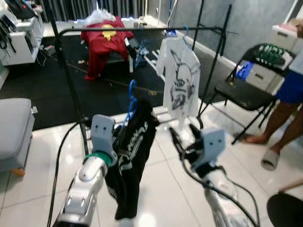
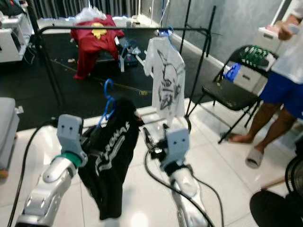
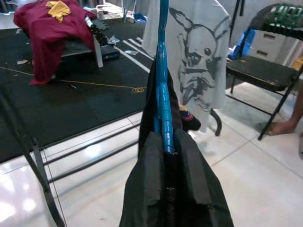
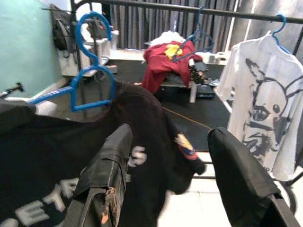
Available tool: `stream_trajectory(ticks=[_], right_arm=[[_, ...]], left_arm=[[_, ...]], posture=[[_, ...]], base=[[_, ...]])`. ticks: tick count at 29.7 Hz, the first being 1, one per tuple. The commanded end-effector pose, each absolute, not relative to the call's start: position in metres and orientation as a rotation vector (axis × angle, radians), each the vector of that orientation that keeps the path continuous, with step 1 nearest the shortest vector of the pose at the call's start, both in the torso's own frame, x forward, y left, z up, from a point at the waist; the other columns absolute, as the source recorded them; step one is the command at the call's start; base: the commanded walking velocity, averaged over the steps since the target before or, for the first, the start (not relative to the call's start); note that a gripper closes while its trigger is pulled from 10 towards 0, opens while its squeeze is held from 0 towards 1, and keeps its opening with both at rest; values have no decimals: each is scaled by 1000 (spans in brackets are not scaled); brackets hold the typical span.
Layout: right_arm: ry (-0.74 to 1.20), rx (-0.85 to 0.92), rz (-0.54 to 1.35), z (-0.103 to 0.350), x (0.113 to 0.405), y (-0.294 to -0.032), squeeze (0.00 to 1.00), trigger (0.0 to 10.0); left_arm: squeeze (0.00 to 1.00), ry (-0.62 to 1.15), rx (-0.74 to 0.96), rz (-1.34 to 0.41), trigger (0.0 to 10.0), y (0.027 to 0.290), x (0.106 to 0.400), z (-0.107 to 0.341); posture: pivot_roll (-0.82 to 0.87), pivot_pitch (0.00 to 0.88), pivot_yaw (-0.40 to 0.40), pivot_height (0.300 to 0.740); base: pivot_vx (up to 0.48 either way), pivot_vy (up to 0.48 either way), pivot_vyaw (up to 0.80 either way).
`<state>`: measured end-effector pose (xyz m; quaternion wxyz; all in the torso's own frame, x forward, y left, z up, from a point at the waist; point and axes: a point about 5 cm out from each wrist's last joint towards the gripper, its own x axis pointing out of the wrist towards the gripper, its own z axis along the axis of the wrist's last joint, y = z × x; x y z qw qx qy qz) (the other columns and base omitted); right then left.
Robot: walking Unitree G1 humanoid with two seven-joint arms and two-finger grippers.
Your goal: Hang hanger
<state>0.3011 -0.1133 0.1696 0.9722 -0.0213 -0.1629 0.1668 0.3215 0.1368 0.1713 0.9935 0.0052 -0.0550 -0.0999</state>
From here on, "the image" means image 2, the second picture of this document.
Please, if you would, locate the black garment white print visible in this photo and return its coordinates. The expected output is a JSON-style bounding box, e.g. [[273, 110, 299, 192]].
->
[[77, 97, 143, 221]]

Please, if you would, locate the white printed t-shirt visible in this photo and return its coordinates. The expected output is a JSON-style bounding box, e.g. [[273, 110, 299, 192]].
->
[[143, 36, 187, 122]]

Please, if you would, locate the black folding chair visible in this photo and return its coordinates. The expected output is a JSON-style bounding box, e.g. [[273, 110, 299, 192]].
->
[[186, 44, 278, 144]]

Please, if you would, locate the black floor mat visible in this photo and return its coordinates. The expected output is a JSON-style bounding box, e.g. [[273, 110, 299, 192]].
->
[[0, 32, 214, 128]]

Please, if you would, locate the blue packet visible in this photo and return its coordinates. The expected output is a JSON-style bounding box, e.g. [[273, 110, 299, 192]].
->
[[223, 62, 243, 83]]

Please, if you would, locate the grey slipper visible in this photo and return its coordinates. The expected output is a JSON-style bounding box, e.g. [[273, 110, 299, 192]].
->
[[245, 147, 265, 169]]

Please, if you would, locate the red t-shirt yellow print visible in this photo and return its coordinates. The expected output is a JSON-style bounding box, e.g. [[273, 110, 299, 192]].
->
[[70, 16, 122, 80]]

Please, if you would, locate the white box yellow label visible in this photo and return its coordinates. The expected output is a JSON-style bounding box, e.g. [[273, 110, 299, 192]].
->
[[234, 66, 274, 96]]

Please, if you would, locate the black clothes rack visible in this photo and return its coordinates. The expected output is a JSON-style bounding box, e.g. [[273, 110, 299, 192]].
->
[[25, 0, 220, 157]]

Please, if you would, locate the wooden stick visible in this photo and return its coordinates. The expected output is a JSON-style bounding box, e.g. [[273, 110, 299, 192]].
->
[[260, 175, 288, 191]]

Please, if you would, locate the green circuit board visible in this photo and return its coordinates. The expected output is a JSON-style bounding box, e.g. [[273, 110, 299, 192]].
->
[[241, 45, 277, 70]]

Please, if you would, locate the white shelf unit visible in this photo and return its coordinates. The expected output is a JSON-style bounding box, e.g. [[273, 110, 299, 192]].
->
[[0, 12, 36, 63]]

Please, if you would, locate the white crumpled plastic bag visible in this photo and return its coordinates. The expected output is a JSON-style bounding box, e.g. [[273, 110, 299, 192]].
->
[[74, 6, 107, 24]]

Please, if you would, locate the person in blue shorts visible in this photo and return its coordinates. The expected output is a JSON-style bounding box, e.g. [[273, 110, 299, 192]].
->
[[227, 0, 303, 169]]

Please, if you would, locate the black round object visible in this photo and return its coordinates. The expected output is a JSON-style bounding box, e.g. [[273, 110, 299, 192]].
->
[[250, 189, 303, 227]]

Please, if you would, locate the white storage box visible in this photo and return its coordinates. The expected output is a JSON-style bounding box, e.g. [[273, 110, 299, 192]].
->
[[258, 26, 290, 53]]

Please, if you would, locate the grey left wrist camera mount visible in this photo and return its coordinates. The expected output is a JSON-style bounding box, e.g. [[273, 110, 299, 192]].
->
[[57, 114, 84, 165]]

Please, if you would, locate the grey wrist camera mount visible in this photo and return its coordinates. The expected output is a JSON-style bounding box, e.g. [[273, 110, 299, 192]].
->
[[57, 114, 84, 165], [162, 126, 191, 172]]

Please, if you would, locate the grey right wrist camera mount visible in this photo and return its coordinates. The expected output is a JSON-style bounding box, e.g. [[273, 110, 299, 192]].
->
[[162, 126, 191, 172]]

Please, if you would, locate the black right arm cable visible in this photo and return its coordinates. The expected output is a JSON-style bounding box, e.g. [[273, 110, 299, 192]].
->
[[143, 142, 222, 227]]

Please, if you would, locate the white frame workout bench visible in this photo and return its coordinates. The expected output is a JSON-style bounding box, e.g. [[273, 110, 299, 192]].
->
[[113, 37, 146, 72]]

